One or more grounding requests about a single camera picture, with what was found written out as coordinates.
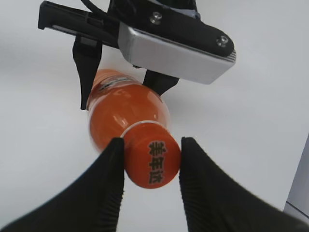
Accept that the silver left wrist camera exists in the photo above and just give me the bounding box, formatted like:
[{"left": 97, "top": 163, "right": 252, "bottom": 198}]
[{"left": 117, "top": 11, "right": 237, "bottom": 85}]

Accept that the orange bottle cap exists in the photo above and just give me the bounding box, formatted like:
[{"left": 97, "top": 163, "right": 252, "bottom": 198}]
[{"left": 121, "top": 120, "right": 182, "bottom": 189}]

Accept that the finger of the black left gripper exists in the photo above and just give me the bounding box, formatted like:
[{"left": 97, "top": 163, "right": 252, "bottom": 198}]
[{"left": 143, "top": 70, "right": 179, "bottom": 96}]

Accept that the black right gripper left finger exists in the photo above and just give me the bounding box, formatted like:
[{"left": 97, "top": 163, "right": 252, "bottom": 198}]
[{"left": 1, "top": 138, "right": 125, "bottom": 232}]

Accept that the orange soda plastic bottle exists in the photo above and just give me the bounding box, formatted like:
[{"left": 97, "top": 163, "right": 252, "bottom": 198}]
[{"left": 86, "top": 69, "right": 169, "bottom": 152}]

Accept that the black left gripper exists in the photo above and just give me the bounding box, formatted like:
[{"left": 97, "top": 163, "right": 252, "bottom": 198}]
[{"left": 37, "top": 0, "right": 201, "bottom": 111}]

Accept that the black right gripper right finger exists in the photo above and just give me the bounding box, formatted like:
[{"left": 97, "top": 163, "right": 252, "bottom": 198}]
[{"left": 179, "top": 137, "right": 309, "bottom": 232}]

